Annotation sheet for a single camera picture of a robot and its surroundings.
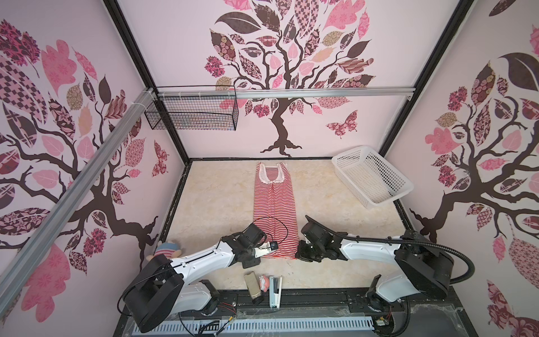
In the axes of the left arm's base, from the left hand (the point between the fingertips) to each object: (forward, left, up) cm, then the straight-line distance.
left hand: (252, 254), depth 86 cm
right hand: (-1, -17, +2) cm, 17 cm away
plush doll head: (0, +33, +6) cm, 33 cm away
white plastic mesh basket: (+39, -64, +1) cm, 75 cm away
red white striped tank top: (+22, -9, 0) cm, 24 cm away
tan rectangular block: (-12, -1, +4) cm, 13 cm away
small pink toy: (-12, -5, +5) cm, 14 cm away
